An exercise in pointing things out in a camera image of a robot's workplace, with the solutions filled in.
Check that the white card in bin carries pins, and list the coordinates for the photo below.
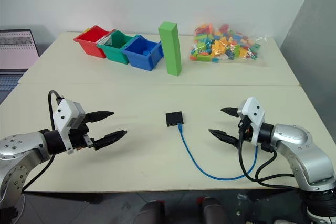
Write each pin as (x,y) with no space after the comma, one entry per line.
(105,41)

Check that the small black box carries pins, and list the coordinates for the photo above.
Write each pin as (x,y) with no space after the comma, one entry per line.
(174,118)

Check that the tall green block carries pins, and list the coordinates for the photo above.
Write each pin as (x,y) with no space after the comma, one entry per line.
(170,48)

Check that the open laptop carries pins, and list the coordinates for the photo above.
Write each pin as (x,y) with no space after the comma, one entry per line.
(13,56)

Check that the green plastic bin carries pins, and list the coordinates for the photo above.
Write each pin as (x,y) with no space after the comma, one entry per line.
(115,47)

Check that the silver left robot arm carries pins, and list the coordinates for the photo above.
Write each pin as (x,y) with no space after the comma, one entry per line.
(15,153)

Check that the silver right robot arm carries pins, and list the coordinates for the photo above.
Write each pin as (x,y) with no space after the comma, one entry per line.
(299,150)

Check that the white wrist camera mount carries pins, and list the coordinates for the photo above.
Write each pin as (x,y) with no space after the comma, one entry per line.
(65,117)
(253,119)

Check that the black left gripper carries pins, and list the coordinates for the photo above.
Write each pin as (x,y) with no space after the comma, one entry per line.
(80,132)

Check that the bag of colourful bricks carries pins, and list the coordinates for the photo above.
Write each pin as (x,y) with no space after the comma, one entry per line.
(225,44)

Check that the red plastic bin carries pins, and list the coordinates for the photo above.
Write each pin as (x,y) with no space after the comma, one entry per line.
(90,41)

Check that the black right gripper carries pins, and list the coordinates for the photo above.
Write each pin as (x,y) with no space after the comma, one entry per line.
(245,130)

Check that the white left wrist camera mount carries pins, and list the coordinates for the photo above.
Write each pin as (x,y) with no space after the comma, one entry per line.
(65,117)

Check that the blue plastic bin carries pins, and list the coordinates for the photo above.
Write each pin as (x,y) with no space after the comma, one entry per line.
(143,53)

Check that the dark rounded shape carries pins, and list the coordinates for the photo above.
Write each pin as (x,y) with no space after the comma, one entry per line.
(152,212)
(214,211)

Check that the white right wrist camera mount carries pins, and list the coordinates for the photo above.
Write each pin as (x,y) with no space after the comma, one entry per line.
(253,119)

